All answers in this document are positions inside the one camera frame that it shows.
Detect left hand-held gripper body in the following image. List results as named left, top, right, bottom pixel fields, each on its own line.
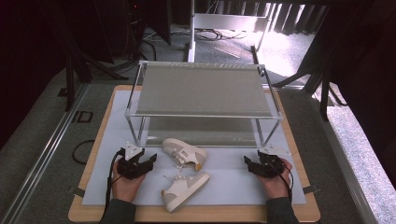
left=117, top=141, right=154, bottom=181

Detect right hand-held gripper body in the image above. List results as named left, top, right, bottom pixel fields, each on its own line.
left=257, top=145, right=291, bottom=179

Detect white beige sneaker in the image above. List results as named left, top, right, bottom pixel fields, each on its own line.
left=161, top=137, right=209, bottom=173
left=160, top=171, right=212, bottom=215

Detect metal shoe rack grey shelves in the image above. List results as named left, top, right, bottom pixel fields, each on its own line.
left=124, top=60, right=285, bottom=149

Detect person's left hand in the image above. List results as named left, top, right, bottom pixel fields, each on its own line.
left=111, top=161, right=148, bottom=203

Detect person's right hand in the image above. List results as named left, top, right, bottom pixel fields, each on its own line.
left=256, top=158, right=294, bottom=200

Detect pale blue mat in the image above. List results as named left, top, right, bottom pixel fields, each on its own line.
left=81, top=90, right=308, bottom=206

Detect wooden board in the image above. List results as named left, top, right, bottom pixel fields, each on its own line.
left=67, top=84, right=322, bottom=224

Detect black stand legs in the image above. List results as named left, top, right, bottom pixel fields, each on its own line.
left=271, top=66, right=349, bottom=122
left=64, top=46, right=129, bottom=112

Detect dark computer tower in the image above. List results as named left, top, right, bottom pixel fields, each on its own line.
left=123, top=0, right=148, bottom=59

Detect dark curtain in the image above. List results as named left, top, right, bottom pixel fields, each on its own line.
left=266, top=2, right=330, bottom=35

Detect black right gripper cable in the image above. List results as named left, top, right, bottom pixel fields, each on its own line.
left=270, top=158, right=294, bottom=203

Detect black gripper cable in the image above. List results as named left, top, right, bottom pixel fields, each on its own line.
left=98, top=148, right=125, bottom=224
left=270, top=158, right=294, bottom=203

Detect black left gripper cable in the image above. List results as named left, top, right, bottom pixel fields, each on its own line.
left=98, top=148, right=125, bottom=224

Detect grey strap tab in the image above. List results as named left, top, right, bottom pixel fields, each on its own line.
left=302, top=184, right=321, bottom=195
left=68, top=186, right=86, bottom=199

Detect black cable loop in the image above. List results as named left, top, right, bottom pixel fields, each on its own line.
left=71, top=139, right=96, bottom=166

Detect black rectangular frame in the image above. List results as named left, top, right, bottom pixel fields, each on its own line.
left=72, top=110, right=94, bottom=124

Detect aluminium rail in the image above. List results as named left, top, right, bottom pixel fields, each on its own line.
left=309, top=91, right=379, bottom=224
left=0, top=83, right=90, bottom=224

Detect bundle of black floor cables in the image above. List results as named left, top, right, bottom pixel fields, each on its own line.
left=191, top=27, right=248, bottom=42

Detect white metal desk frame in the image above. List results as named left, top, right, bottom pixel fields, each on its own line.
left=186, top=0, right=273, bottom=63

